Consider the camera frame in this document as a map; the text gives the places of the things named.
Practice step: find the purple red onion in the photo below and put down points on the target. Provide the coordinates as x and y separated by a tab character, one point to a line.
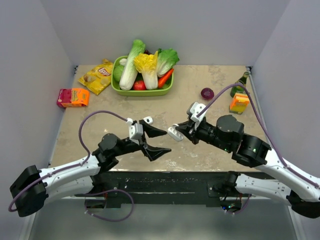
207	93

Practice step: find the yellow napa cabbage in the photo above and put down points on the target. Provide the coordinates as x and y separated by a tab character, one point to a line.
147	66

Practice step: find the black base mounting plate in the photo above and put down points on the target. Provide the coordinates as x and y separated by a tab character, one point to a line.
164	188

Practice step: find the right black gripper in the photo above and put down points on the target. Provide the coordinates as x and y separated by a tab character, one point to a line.
190	132

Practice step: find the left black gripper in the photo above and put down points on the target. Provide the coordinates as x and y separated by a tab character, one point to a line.
152	152

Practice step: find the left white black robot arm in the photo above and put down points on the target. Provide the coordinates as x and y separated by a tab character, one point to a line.
35	187

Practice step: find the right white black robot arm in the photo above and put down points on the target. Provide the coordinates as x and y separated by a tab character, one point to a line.
293	188

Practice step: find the green Perrier bottle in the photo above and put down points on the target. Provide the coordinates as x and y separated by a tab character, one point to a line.
238	89

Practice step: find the round green cabbage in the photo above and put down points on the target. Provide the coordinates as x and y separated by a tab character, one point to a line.
117	72

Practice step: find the orange carrot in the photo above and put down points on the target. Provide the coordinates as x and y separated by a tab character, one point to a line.
162	80

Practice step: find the green plastic basket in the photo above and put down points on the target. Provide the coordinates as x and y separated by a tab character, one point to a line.
143	93

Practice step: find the orange sponge pack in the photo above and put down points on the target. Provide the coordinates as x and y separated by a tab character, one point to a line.
239	103

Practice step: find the yellow Lays chips bag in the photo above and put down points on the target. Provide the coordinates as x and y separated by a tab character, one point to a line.
98	78

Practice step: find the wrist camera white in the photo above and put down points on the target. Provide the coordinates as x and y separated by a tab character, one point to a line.
194	110
135	131

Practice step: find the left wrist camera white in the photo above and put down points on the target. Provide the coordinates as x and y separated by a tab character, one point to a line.
135	131

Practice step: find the white gold-rimmed charging case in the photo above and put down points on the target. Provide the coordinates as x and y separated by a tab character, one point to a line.
148	120

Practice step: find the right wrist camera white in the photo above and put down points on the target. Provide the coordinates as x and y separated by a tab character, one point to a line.
194	110

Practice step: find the green leaf lettuce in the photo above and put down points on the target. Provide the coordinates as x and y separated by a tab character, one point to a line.
166	60

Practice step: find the pink orange snack box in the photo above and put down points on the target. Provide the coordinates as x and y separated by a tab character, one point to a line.
73	97

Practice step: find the red tomato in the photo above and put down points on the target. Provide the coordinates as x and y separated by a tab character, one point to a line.
139	85

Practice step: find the tall napa cabbage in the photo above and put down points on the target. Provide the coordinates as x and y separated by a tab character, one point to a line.
129	72

